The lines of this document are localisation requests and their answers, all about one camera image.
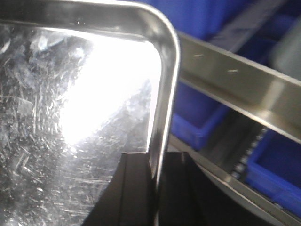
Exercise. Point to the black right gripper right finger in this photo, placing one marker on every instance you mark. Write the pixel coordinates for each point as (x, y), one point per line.
(189, 198)

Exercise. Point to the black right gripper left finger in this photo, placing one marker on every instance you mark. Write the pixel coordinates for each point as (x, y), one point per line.
(128, 199)

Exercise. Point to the silver metal tray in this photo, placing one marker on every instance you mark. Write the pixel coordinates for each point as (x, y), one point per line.
(81, 83)

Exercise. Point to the steel roller track divider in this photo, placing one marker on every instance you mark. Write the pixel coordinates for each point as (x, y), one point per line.
(217, 174)

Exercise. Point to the blue bin lower middle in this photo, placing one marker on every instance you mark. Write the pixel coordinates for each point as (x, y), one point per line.
(195, 116)

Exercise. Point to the blue bin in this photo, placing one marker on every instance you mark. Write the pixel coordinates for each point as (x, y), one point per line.
(195, 116)
(249, 28)
(274, 169)

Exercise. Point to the blue bin lower right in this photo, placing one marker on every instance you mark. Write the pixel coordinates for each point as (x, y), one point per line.
(274, 169)

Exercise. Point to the blue bin upper left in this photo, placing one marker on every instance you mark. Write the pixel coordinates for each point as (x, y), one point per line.
(249, 28)

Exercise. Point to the stainless steel shelf front rail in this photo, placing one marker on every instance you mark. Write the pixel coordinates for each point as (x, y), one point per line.
(267, 96)

